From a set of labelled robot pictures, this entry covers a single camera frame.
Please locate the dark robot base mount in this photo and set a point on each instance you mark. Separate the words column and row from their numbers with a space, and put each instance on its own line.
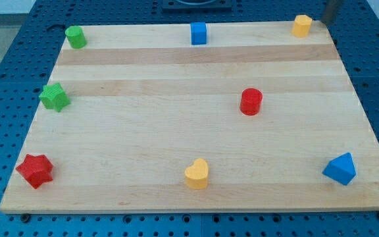
column 196, row 5

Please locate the green star block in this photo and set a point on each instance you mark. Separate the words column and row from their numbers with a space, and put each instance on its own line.
column 54, row 97

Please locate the yellow hexagon block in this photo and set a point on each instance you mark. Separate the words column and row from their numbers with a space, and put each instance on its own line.
column 301, row 26

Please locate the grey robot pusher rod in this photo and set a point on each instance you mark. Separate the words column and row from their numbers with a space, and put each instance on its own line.
column 330, row 12

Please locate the yellow heart block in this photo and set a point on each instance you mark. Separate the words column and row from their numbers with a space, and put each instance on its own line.
column 197, row 175

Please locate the red star block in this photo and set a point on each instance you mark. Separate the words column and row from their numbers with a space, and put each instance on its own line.
column 36, row 170

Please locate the blue cube block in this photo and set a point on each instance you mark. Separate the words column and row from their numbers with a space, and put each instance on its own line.
column 198, row 33

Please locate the green cylinder block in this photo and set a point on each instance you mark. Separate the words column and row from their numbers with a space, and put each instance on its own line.
column 75, row 37

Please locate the blue triangle block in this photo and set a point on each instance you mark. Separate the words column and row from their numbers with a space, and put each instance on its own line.
column 341, row 169

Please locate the wooden board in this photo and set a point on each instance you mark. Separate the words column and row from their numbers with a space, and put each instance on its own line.
column 145, row 104

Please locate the red cylinder block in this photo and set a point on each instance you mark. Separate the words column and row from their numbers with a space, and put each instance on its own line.
column 250, row 103

